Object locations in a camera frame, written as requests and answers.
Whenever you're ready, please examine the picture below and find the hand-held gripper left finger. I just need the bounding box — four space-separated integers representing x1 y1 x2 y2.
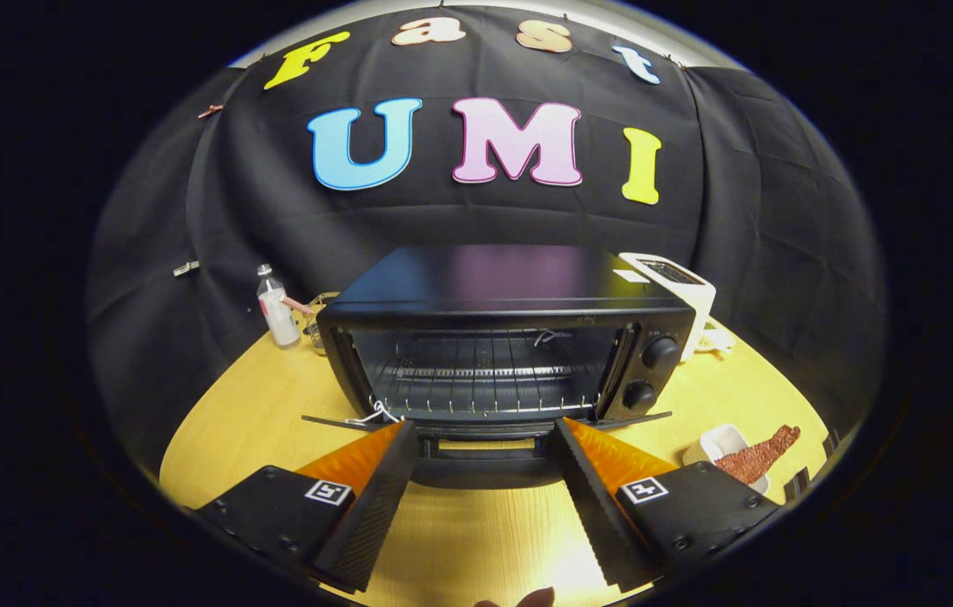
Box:
194 420 420 593

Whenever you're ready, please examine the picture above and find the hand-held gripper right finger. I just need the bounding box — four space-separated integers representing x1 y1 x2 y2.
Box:
552 417 781 593

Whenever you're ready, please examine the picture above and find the brown meat piece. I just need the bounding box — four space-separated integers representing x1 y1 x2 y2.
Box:
714 425 802 486

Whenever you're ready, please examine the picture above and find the black toaster oven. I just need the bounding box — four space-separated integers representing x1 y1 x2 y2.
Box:
301 244 697 490

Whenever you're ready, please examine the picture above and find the white pop-up toaster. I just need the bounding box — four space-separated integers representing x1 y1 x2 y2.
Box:
618 252 717 362

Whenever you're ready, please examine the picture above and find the white ribbed dish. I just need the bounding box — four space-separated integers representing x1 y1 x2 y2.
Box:
683 424 773 494

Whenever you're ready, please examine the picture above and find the small white plastic item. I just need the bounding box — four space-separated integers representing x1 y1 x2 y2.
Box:
696 325 735 356

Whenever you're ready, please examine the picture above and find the clear plastic bottle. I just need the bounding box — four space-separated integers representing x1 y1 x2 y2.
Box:
256 264 302 347

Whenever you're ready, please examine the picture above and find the wire mesh cup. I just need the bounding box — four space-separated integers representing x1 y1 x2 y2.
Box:
304 293 342 351

